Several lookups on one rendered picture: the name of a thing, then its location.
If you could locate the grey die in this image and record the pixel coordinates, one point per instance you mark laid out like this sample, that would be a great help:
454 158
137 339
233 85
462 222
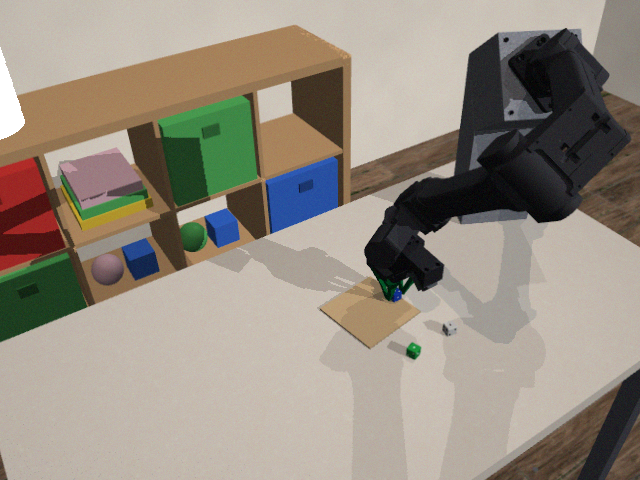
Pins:
449 328

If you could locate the tan flat mat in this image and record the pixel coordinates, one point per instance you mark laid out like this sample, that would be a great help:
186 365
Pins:
365 313

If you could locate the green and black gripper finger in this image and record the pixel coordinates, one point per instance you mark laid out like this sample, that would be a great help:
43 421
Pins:
407 285
391 286

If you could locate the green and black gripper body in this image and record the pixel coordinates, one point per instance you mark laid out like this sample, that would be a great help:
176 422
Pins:
386 273

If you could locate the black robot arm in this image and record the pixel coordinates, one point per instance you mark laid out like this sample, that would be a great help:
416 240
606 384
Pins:
530 174

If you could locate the green die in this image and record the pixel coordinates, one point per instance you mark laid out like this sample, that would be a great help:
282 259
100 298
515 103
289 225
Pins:
413 351

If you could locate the blue dice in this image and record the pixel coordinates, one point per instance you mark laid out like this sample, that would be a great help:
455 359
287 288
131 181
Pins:
397 295

